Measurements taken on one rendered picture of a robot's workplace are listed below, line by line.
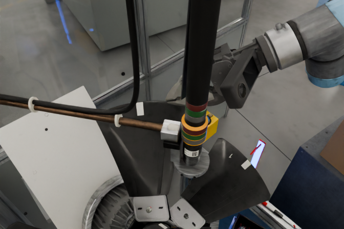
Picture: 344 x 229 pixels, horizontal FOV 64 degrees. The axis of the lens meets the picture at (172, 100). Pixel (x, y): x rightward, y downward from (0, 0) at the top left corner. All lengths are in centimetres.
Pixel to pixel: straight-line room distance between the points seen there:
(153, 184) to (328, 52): 46
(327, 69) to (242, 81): 19
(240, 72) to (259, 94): 244
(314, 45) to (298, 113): 233
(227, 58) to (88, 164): 54
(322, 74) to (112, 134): 48
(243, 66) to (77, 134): 55
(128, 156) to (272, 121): 209
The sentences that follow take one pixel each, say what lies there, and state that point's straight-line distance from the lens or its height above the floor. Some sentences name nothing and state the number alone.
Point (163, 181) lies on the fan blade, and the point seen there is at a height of 131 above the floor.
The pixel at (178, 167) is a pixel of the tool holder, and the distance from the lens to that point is 53.
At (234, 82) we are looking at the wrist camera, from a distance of 43.
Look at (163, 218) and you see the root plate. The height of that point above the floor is 125.
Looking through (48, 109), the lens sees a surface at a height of 154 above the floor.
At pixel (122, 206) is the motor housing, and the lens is 79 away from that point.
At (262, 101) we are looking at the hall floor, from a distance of 282.
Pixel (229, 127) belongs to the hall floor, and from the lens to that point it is 252.
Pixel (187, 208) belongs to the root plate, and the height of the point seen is 118.
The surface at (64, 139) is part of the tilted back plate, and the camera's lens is 84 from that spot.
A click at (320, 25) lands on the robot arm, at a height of 168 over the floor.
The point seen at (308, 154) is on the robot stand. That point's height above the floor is 99.
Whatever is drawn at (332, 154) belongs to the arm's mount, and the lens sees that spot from 119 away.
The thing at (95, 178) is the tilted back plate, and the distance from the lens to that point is 88.
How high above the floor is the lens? 191
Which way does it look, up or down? 45 degrees down
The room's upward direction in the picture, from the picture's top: straight up
